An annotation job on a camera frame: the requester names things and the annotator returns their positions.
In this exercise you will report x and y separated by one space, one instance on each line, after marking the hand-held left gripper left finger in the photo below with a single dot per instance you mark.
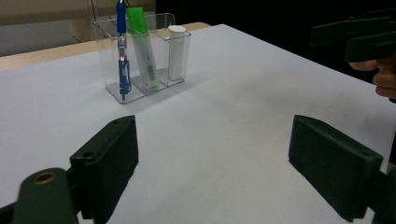
106 168

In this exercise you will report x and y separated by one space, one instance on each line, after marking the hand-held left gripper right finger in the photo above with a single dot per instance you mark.
333 165

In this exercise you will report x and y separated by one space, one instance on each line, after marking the clear plastic organizer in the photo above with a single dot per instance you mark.
107 56

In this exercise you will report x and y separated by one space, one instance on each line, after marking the white tube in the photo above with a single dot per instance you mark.
176 53

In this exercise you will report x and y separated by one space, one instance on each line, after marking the blue pen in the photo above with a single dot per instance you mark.
121 18

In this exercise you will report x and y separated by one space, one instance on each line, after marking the green highlighter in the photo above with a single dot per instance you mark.
137 20

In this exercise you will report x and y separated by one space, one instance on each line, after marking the light wooden table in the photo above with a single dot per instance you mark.
37 56

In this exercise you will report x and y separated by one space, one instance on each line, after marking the beige wooden desk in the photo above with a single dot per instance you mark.
46 11

